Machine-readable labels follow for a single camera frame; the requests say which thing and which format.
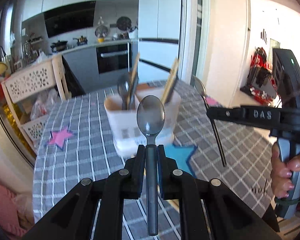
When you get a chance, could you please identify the dark grey spoon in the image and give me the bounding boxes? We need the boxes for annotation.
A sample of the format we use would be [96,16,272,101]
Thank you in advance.
[191,75,227,167]

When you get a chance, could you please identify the wooden chopstick aloft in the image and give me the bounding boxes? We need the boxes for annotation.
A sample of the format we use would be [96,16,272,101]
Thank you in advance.
[161,58,179,105]

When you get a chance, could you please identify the black spoon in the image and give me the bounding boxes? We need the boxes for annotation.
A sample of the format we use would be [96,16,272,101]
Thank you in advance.
[117,73,138,111]

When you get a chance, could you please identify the person's right hand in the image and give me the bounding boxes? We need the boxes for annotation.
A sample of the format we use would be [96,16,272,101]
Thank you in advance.
[270,143,300,198]

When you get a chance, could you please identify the red bags on floor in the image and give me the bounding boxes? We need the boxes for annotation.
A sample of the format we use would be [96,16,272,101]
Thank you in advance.
[240,47,277,106]

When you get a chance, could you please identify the grey checked tablecloth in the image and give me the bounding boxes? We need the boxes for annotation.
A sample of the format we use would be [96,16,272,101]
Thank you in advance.
[32,81,273,220]

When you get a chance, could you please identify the blue star sticker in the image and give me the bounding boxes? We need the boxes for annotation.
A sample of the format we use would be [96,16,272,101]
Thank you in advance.
[165,144,197,178]

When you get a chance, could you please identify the small pink star sticker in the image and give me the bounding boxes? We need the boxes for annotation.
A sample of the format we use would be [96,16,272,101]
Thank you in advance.
[206,97,219,106]

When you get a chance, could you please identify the white plastic utensil holder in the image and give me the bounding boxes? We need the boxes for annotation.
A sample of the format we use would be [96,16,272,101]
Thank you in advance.
[104,91,181,157]

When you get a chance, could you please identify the cream perforated storage rack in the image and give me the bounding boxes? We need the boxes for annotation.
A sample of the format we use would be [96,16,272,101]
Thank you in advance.
[1,55,71,151]

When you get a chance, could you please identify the black built-in oven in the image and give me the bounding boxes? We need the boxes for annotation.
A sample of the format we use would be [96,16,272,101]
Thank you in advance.
[96,43,132,74]

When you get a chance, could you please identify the white refrigerator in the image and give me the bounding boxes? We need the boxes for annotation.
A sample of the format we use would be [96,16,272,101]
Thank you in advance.
[138,0,181,83]

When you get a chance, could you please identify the black range hood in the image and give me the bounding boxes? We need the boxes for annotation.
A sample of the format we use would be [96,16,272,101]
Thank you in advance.
[44,1,96,38]

